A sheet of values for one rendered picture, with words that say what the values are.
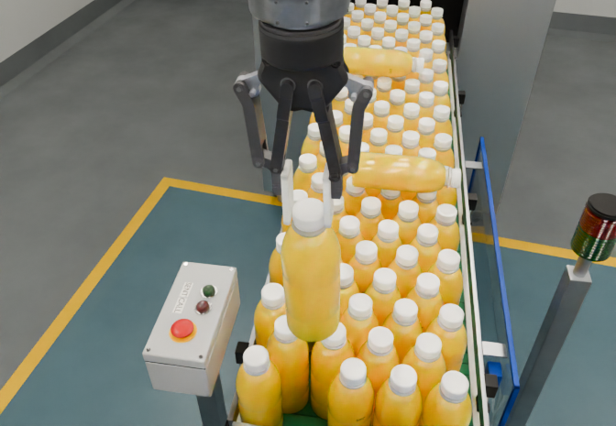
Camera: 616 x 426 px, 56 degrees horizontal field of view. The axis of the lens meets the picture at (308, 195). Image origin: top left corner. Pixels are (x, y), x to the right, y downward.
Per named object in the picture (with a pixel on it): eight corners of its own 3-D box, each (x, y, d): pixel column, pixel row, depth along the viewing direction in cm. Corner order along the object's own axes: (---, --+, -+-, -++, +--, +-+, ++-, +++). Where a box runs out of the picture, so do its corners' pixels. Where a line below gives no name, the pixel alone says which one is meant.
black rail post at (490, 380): (477, 411, 103) (485, 387, 98) (475, 397, 105) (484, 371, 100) (489, 413, 102) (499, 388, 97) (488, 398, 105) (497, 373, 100)
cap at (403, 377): (419, 378, 86) (420, 371, 85) (411, 399, 84) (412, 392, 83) (394, 368, 88) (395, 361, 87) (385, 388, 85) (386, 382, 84)
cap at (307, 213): (304, 240, 64) (304, 229, 63) (286, 220, 66) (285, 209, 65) (333, 226, 66) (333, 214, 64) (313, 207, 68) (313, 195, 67)
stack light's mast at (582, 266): (564, 284, 99) (593, 215, 89) (557, 258, 104) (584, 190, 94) (601, 289, 99) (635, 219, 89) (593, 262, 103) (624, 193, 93)
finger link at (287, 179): (287, 175, 60) (280, 175, 60) (290, 225, 64) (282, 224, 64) (292, 158, 62) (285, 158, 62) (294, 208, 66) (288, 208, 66)
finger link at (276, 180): (281, 158, 59) (253, 156, 60) (283, 195, 62) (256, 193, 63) (283, 149, 60) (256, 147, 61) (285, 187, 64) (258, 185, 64)
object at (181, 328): (168, 339, 91) (167, 334, 90) (175, 321, 93) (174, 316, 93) (190, 342, 90) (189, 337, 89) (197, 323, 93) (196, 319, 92)
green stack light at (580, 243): (574, 260, 96) (583, 238, 92) (566, 234, 100) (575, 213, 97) (614, 264, 95) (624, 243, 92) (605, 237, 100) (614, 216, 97)
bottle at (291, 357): (312, 382, 107) (312, 318, 95) (303, 416, 101) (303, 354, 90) (274, 375, 108) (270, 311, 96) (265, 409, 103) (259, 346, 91)
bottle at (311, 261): (305, 350, 75) (301, 254, 62) (277, 313, 79) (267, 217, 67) (349, 324, 78) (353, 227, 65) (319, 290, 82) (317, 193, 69)
